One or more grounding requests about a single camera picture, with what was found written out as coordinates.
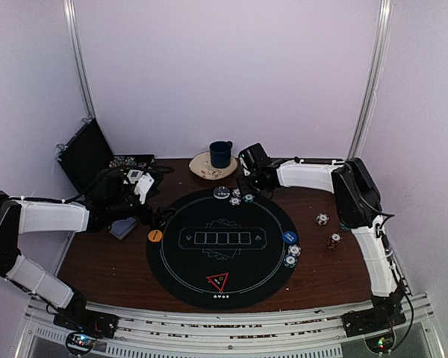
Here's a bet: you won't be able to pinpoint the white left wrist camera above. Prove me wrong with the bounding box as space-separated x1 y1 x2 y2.
134 173 155 204

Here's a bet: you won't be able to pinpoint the green blue chip stack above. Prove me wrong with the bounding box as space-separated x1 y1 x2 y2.
340 222 350 231

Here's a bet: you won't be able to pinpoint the blue white chip stack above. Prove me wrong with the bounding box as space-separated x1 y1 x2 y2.
316 213 329 226

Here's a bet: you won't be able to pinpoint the beige ceramic saucer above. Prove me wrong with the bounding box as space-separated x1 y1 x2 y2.
188 151 238 180

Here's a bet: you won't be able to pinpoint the red triangle all-in marker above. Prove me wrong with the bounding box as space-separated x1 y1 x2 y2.
206 272 229 292

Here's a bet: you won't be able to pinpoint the green chips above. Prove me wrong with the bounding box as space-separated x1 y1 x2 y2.
243 194 255 203

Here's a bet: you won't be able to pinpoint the green fifty poker chip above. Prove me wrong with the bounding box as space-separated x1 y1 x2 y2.
283 254 297 268

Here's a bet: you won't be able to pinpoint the orange big blind button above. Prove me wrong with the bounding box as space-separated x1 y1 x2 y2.
147 229 164 243

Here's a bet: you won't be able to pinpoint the round black poker mat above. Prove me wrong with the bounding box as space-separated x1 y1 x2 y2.
146 189 297 310

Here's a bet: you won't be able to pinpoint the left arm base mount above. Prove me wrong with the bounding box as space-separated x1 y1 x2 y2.
53 311 119 357

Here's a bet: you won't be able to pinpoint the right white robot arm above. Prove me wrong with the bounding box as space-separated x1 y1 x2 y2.
238 154 405 330

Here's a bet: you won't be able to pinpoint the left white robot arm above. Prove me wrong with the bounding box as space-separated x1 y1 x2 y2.
0 166 174 331

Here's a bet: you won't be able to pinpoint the blue ten poker chip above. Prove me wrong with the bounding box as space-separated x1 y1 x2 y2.
287 245 302 257

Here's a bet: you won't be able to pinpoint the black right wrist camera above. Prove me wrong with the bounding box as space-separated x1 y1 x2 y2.
238 143 272 172

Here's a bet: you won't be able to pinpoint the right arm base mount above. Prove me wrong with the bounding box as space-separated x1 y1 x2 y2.
341 309 406 355

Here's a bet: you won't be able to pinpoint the dark blue mug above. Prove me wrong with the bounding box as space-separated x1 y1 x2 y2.
209 141 233 169

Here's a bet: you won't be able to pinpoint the blue playing card deck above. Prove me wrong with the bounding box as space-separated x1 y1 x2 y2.
109 218 137 240

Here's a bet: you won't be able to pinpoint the black poker set case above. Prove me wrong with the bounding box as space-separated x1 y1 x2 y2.
56 119 155 192

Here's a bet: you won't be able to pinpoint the blue small blind button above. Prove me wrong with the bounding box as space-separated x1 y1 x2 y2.
281 231 298 245

